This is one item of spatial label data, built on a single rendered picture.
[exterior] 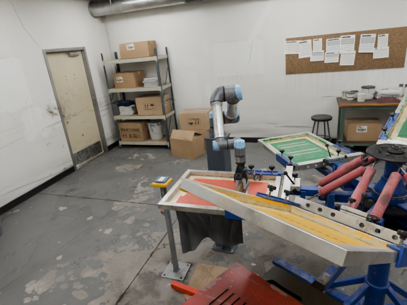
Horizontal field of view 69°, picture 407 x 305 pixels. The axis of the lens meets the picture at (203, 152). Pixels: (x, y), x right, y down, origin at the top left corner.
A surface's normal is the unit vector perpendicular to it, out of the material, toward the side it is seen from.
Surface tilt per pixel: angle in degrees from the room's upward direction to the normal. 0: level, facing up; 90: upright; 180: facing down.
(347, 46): 87
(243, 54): 90
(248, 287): 0
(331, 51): 87
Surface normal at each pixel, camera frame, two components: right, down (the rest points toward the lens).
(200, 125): -0.25, 0.37
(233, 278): -0.10, -0.93
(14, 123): 0.94, 0.03
